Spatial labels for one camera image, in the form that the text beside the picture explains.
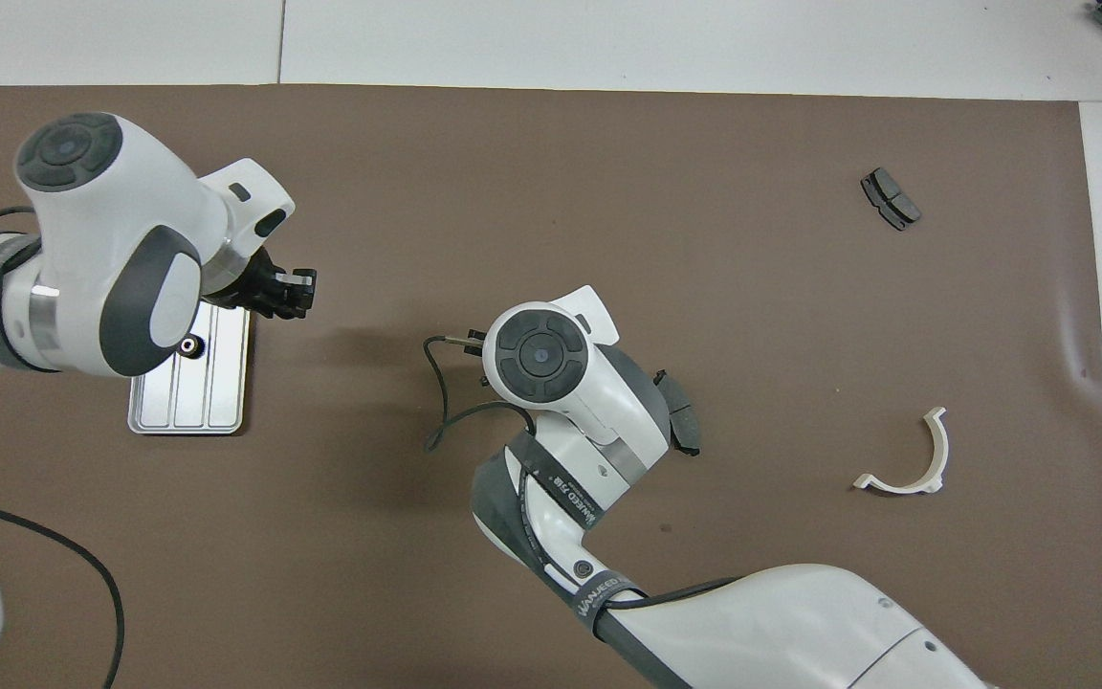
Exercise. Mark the black bearing gear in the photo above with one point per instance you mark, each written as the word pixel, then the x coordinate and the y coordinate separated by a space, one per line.
pixel 184 346

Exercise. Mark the brown table mat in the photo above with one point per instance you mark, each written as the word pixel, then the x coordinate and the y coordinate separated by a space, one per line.
pixel 608 191

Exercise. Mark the white curved plastic bracket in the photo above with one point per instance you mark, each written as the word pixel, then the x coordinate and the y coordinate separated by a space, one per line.
pixel 939 457

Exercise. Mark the long grey brake pad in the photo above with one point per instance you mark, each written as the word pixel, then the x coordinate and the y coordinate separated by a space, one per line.
pixel 685 421

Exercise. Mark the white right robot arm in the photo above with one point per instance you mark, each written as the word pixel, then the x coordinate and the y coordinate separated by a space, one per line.
pixel 800 622

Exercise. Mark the silver grooved metal tray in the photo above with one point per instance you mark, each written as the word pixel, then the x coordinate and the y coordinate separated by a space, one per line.
pixel 216 392

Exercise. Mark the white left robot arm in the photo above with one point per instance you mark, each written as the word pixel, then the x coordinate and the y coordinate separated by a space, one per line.
pixel 130 211

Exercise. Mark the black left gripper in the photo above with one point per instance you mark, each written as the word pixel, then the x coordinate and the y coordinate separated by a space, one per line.
pixel 250 287

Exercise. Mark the short grey brake pad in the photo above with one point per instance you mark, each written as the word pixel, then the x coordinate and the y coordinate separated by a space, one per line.
pixel 893 198

